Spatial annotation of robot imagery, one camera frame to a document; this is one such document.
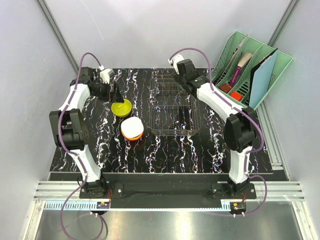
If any green file organizer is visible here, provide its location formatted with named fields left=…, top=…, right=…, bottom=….
left=211, top=31, right=293, bottom=110

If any black clipboard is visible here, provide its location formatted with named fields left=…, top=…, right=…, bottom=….
left=247, top=47, right=279, bottom=101

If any orange bowl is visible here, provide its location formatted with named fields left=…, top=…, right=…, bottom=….
left=122, top=132, right=144, bottom=141

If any lime green bowl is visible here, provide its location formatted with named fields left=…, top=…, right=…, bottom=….
left=111, top=98, right=132, bottom=118

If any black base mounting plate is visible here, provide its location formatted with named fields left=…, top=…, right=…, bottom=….
left=48, top=171, right=257, bottom=210

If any orange red box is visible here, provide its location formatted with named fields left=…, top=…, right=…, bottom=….
left=230, top=91, right=243, bottom=102

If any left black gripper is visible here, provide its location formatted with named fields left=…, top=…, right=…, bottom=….
left=91, top=80, right=124, bottom=103

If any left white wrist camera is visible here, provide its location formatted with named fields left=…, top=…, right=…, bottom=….
left=99, top=66, right=115, bottom=84

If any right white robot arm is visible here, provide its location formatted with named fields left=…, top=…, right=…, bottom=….
left=168, top=54, right=258, bottom=199

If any wire dish rack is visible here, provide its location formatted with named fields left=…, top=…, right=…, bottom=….
left=148, top=69, right=201, bottom=137

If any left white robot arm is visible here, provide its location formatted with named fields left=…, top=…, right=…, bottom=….
left=49, top=66, right=124, bottom=198

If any red brown box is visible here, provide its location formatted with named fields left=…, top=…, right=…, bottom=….
left=219, top=83, right=232, bottom=94

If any white bowl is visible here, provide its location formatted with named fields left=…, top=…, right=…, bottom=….
left=120, top=116, right=144, bottom=138

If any light blue folder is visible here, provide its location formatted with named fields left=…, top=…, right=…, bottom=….
left=248, top=49, right=279, bottom=108

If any purple book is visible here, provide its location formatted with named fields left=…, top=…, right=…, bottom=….
left=229, top=52, right=253, bottom=88

